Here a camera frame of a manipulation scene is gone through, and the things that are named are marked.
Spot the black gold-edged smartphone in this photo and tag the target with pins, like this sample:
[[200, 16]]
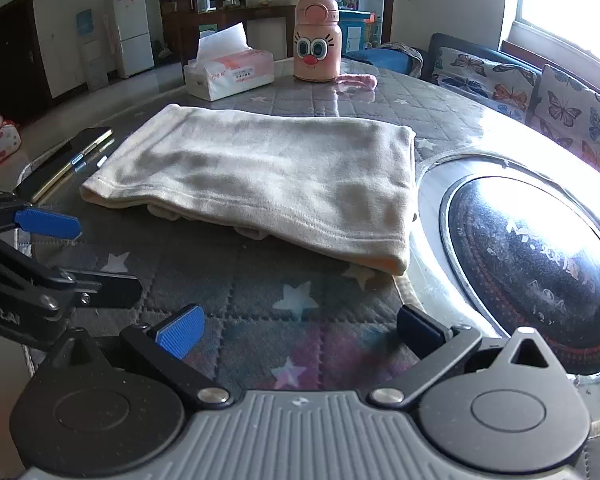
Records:
[[70, 155]]

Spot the pink cartoon face water bottle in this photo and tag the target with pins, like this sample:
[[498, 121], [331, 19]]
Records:
[[317, 55]]

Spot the dark blue sofa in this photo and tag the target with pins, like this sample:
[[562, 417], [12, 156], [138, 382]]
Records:
[[442, 42]]

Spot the round built-in hot plate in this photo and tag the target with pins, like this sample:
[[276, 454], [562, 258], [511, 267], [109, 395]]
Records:
[[530, 270]]

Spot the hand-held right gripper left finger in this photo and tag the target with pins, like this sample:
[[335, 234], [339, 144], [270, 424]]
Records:
[[180, 332]]

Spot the cream knit garment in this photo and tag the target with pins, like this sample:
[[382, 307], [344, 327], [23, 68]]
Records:
[[260, 175]]

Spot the pink white tissue pack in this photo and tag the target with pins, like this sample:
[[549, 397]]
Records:
[[230, 72]]

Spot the white refrigerator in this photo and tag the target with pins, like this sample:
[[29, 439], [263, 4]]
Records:
[[132, 30]]

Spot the patterned grey cloth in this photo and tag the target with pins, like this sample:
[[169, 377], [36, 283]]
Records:
[[405, 55]]

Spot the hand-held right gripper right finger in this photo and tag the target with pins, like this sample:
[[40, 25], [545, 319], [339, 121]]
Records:
[[420, 331]]

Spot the dark wooden display cabinet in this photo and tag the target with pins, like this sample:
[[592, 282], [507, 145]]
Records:
[[180, 20]]

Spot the dark wooden door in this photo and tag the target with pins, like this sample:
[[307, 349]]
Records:
[[15, 50]]

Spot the white water dispenser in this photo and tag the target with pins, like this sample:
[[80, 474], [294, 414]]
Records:
[[92, 55]]

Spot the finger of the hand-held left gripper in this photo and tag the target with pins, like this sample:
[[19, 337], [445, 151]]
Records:
[[50, 224], [115, 290]]

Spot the large bright window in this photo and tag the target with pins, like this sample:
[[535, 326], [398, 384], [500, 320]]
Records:
[[565, 0]]

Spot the blue plastic cabinet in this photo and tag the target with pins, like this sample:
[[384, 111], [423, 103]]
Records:
[[357, 30]]

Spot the dark wooden door frame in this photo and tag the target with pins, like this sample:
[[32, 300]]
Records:
[[387, 0]]

